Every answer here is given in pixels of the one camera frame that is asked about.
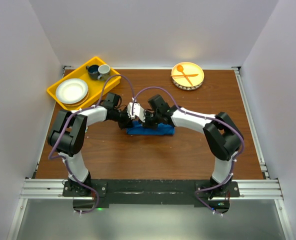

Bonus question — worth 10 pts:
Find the yellow plastic tray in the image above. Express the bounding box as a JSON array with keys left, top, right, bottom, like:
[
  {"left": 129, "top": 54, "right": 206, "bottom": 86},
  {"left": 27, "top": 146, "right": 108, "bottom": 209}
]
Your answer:
[{"left": 47, "top": 56, "right": 121, "bottom": 111}]

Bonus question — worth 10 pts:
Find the blue cloth napkin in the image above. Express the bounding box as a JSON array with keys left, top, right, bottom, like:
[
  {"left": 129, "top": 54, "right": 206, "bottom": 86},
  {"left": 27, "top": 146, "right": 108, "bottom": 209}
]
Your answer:
[{"left": 126, "top": 121, "right": 175, "bottom": 136}]

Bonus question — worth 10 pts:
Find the orange plastic spoon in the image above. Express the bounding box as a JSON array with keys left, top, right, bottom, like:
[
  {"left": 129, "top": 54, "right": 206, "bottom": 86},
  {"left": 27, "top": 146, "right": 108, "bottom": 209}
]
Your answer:
[{"left": 176, "top": 64, "right": 193, "bottom": 86}]

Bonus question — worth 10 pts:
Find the orange plastic knife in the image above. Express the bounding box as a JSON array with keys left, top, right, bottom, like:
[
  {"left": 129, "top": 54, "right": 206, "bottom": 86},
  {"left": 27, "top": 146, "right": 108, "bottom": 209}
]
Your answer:
[{"left": 171, "top": 73, "right": 199, "bottom": 77}]

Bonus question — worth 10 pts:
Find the dark blue mug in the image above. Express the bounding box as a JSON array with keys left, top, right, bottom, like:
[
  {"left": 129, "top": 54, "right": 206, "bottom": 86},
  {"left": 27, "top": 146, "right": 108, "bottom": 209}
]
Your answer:
[{"left": 85, "top": 64, "right": 99, "bottom": 80}]

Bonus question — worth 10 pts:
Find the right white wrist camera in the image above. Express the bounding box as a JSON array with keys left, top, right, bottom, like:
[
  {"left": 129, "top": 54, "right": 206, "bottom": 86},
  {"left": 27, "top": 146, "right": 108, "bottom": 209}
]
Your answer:
[{"left": 132, "top": 103, "right": 146, "bottom": 123}]

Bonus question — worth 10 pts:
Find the grey mug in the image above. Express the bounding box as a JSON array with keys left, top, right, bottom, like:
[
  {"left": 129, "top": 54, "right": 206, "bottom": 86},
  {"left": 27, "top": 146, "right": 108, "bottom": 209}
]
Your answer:
[{"left": 97, "top": 64, "right": 111, "bottom": 81}]

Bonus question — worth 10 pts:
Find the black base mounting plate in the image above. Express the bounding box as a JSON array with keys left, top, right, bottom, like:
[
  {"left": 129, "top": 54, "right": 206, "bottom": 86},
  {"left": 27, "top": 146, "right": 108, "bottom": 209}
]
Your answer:
[{"left": 62, "top": 178, "right": 241, "bottom": 209}]

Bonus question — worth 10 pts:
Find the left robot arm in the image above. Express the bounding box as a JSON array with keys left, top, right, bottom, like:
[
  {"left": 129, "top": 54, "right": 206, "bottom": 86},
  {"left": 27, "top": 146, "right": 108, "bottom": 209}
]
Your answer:
[{"left": 47, "top": 93, "right": 132, "bottom": 197}]

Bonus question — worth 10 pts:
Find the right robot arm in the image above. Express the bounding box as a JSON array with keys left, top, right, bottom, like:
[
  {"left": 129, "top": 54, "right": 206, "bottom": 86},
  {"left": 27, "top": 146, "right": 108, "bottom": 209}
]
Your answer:
[{"left": 144, "top": 94, "right": 245, "bottom": 197}]

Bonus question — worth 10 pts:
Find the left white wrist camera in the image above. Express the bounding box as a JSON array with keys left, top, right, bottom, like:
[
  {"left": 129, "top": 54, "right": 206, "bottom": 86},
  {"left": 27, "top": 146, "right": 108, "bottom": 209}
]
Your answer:
[{"left": 127, "top": 102, "right": 137, "bottom": 120}]

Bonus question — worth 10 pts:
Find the white paper plate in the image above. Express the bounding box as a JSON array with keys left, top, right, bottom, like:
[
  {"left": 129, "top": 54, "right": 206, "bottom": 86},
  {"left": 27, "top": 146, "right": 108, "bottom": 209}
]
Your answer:
[{"left": 55, "top": 78, "right": 89, "bottom": 105}]

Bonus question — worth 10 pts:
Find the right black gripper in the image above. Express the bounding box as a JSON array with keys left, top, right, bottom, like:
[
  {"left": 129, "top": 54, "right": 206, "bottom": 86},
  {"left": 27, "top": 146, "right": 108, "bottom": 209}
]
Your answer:
[{"left": 138, "top": 110, "right": 161, "bottom": 131}]

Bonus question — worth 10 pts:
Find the yellow plastic plate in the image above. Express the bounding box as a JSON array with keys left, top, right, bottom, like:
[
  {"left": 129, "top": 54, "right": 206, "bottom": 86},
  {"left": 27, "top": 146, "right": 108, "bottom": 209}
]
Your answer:
[{"left": 170, "top": 62, "right": 205, "bottom": 91}]

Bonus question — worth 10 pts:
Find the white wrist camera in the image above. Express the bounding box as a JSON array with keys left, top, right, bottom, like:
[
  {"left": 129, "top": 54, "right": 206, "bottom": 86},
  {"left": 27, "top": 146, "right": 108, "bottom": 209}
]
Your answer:
[
  {"left": 132, "top": 103, "right": 146, "bottom": 123},
  {"left": 127, "top": 102, "right": 137, "bottom": 120}
]

